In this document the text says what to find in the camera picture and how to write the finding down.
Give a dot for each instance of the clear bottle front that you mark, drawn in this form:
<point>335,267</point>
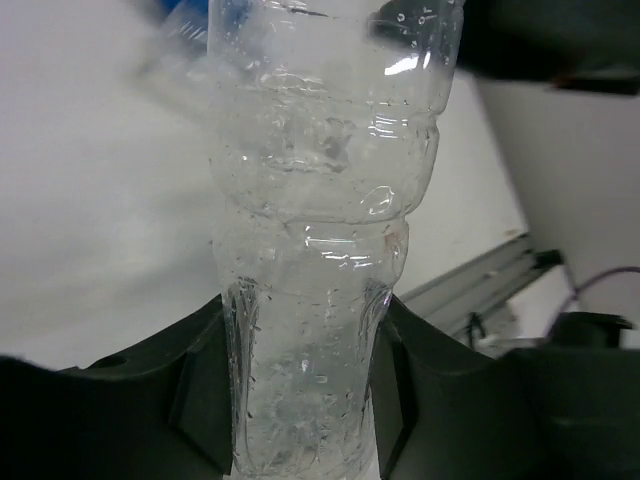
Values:
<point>324,137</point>

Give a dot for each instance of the aluminium frame rail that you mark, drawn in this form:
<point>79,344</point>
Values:
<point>475,303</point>

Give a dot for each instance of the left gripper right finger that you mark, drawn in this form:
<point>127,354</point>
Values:
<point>567,408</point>

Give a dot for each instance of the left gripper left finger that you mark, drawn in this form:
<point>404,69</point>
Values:
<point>159,409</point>

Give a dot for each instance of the blue label bottle back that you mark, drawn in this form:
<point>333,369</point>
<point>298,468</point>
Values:
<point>176,56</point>

